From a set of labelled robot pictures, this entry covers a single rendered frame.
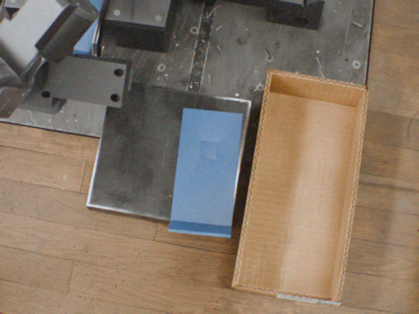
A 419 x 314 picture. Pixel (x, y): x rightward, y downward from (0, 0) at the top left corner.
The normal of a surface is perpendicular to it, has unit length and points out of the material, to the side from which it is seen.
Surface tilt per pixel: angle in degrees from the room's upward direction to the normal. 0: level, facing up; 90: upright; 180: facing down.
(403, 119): 0
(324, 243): 0
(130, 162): 0
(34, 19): 25
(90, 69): 30
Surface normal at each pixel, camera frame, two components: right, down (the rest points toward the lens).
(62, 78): -0.07, 0.25
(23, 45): -0.29, 0.05
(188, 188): 0.00, -0.25
